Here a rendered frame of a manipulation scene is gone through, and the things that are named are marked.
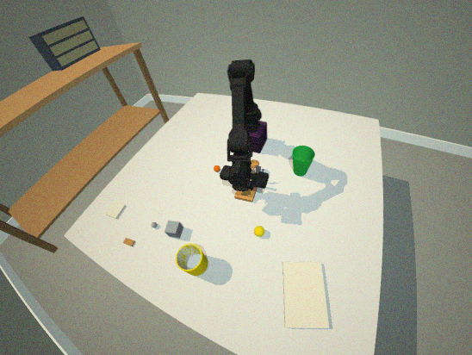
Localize yellow cup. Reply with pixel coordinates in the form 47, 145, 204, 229
175, 244, 208, 277

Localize small brown rectangular block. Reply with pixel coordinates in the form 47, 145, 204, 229
123, 238, 135, 246

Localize green tapered cup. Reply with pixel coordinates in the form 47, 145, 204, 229
292, 146, 315, 177

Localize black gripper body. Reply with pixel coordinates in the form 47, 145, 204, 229
220, 162, 269, 189

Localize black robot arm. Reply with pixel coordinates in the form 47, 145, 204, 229
227, 59, 262, 191

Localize yellow ball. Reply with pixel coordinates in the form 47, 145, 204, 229
254, 226, 264, 237

